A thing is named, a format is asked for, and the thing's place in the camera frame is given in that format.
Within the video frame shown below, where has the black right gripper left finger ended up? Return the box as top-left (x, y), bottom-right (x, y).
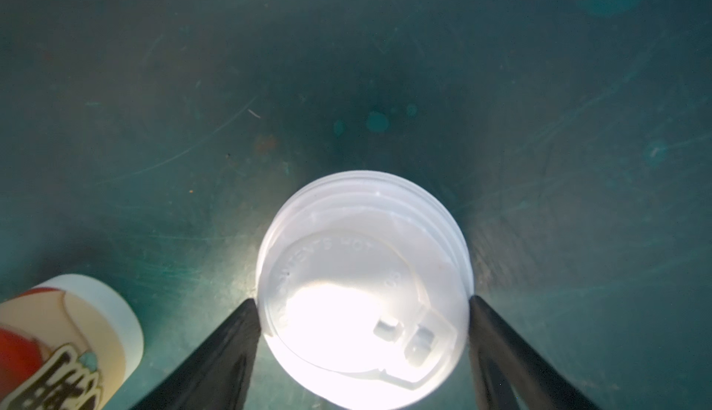
top-left (135, 299), bottom-right (261, 410)

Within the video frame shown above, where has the white lid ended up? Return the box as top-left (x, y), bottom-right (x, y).
top-left (256, 170), bottom-right (475, 409)

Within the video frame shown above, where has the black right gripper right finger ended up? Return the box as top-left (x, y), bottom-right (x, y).
top-left (468, 295), bottom-right (599, 410)

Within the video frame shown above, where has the red paper cup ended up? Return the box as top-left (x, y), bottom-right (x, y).
top-left (1, 274), bottom-right (145, 409)

